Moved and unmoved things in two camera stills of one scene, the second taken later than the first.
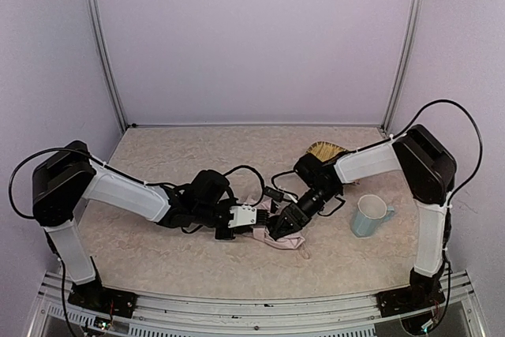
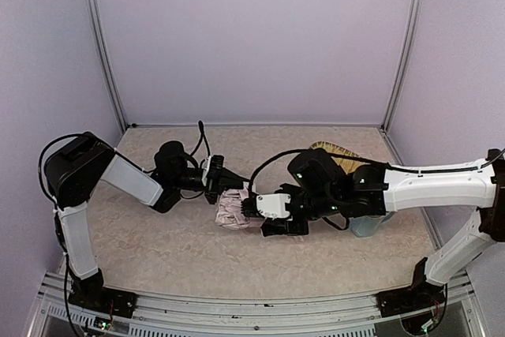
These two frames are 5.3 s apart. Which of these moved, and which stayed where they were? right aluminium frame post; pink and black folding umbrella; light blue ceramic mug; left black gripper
Moved: left black gripper; pink and black folding umbrella
Stayed: right aluminium frame post; light blue ceramic mug
